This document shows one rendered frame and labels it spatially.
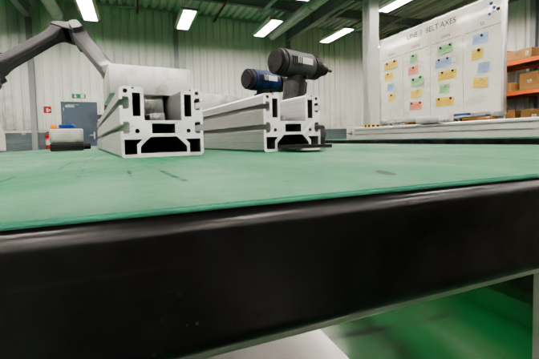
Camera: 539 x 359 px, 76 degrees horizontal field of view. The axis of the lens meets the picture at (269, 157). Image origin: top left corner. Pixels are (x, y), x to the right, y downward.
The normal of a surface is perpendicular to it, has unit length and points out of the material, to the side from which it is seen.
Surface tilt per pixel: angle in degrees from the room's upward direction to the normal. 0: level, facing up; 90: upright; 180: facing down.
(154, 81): 90
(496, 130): 90
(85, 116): 90
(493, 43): 90
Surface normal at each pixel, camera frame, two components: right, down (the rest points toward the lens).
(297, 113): -0.88, 0.04
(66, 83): 0.37, 0.04
